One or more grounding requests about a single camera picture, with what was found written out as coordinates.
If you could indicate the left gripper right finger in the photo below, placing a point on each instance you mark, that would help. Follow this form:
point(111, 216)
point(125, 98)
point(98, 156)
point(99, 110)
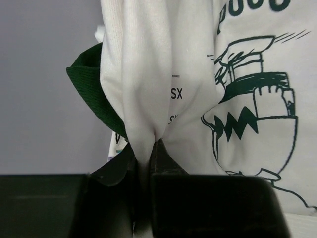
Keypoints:
point(209, 206)

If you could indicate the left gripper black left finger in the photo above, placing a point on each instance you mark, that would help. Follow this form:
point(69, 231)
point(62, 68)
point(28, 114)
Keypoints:
point(96, 205)

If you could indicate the white and green t-shirt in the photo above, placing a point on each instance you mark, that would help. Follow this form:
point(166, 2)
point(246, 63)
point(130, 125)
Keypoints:
point(229, 86)

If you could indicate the folded white printed t-shirt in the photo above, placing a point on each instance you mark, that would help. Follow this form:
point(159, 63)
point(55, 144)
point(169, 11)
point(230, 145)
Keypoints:
point(117, 144)

